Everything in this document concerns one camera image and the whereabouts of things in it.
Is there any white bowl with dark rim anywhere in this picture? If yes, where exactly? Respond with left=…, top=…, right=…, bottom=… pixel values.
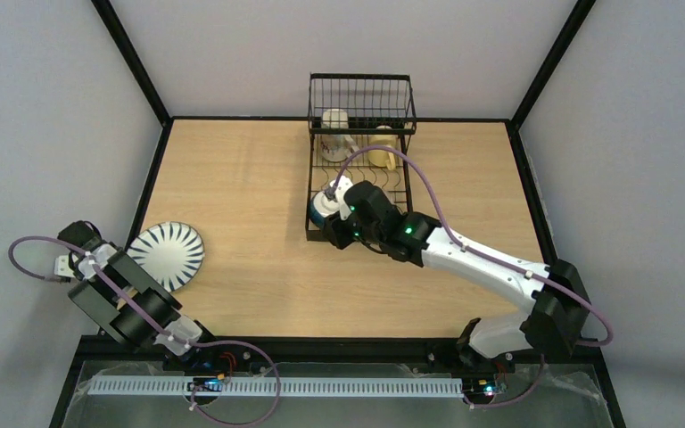
left=309, top=191, right=340, bottom=230

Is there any black wire dish rack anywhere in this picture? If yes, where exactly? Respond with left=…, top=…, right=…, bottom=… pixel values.
left=305, top=72, right=417, bottom=242

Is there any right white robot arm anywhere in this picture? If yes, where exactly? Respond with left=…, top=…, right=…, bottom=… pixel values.
left=309, top=177, right=589, bottom=360

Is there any yellow ceramic mug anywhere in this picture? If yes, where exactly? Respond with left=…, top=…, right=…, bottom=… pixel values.
left=367, top=125, right=399, bottom=170

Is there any seashell pattern ceramic mug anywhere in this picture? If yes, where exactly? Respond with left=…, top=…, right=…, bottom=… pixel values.
left=319, top=108, right=359, bottom=162

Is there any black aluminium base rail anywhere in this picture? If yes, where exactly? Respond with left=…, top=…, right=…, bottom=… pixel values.
left=76, top=335, right=607, bottom=375

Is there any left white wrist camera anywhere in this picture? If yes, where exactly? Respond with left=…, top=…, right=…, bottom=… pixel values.
left=54, top=255, right=75, bottom=283

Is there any blue striped white plate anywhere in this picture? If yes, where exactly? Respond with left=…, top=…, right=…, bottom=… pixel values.
left=127, top=221, right=205, bottom=292

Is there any white slotted cable duct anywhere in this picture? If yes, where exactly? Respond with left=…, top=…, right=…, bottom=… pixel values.
left=87, top=375, right=463, bottom=399

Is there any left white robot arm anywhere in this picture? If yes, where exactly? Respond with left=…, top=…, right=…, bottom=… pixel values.
left=57, top=221, right=214, bottom=361

